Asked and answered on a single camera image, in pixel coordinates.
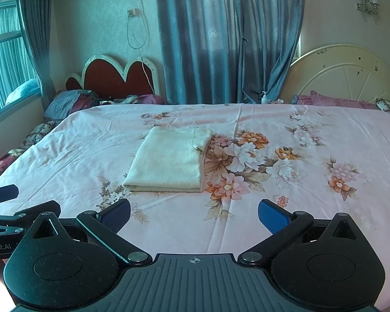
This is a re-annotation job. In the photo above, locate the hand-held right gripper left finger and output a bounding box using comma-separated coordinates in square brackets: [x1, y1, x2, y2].
[24, 198, 153, 265]

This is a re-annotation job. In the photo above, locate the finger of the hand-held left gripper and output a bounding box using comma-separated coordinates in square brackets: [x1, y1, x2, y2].
[0, 184, 19, 206]
[0, 200, 62, 235]

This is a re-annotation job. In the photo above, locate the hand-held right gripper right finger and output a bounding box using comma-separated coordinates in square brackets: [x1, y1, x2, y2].
[237, 199, 367, 265]

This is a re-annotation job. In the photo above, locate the cream towel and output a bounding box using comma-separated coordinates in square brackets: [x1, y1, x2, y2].
[122, 126, 214, 193]

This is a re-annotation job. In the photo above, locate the pile of clothes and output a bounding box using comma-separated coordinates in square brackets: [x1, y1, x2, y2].
[81, 93, 166, 106]

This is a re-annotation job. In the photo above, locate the dark red patterned blanket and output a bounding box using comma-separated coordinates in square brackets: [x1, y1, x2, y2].
[0, 148, 24, 183]

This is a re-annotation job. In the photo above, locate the diamond-patterned pillow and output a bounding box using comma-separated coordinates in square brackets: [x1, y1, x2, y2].
[21, 120, 58, 147]

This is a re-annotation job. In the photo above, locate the pink floral bed sheet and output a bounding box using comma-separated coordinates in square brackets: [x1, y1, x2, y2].
[0, 102, 390, 309]

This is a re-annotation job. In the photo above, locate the light blue cloth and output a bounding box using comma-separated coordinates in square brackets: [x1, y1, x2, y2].
[5, 80, 41, 105]

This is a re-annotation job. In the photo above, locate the blue pillow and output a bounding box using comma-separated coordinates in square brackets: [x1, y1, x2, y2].
[44, 90, 85, 119]

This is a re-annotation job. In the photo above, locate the pink pillow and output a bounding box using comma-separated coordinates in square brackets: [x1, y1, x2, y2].
[296, 91, 379, 110]

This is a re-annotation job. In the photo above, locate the red heart-shaped headboard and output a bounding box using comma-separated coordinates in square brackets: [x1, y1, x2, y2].
[66, 55, 160, 100]

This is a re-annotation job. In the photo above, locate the window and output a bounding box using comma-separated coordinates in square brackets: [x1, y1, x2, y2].
[0, 0, 43, 118]

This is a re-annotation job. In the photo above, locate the cream round headboard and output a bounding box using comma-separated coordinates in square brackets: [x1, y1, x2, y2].
[288, 44, 390, 103]

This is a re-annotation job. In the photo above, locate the narrow blue-grey curtain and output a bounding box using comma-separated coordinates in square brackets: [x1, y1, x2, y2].
[15, 0, 56, 102]

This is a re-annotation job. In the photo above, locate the wide blue-grey curtain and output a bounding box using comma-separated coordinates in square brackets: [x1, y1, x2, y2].
[154, 0, 306, 105]

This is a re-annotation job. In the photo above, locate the thin cable on headboard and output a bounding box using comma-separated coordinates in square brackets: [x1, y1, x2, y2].
[138, 57, 155, 95]

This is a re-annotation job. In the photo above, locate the white hanging cable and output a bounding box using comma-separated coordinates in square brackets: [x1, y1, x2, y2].
[126, 0, 149, 50]

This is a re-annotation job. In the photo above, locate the crystal wall lamp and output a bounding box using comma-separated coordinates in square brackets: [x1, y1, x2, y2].
[356, 0, 380, 15]

